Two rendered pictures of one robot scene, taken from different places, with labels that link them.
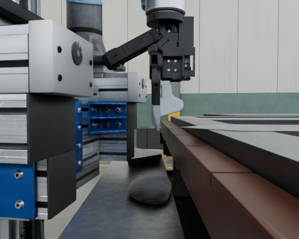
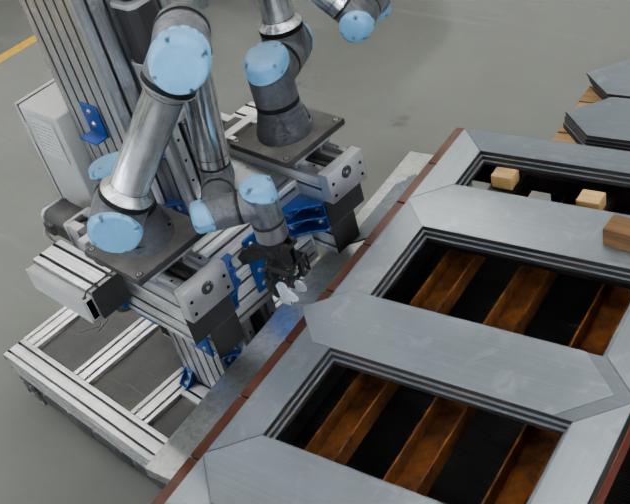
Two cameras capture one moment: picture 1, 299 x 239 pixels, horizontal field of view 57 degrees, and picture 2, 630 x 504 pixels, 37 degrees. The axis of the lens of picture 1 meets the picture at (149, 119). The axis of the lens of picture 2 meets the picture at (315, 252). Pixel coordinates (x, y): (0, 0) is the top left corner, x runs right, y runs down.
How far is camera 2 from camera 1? 2.02 m
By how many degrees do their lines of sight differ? 53
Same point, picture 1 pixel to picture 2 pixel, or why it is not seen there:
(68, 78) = (204, 306)
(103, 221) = (267, 350)
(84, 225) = (254, 351)
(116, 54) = (244, 259)
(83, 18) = (264, 101)
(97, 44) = (287, 126)
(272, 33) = not seen: outside the picture
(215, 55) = not seen: outside the picture
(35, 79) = (185, 315)
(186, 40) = (287, 260)
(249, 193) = (227, 416)
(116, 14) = not seen: outside the picture
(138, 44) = (256, 256)
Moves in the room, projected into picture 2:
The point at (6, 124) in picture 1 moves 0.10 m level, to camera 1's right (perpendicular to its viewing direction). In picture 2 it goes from (181, 326) to (213, 337)
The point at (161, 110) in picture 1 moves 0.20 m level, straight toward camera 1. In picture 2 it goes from (284, 298) to (231, 356)
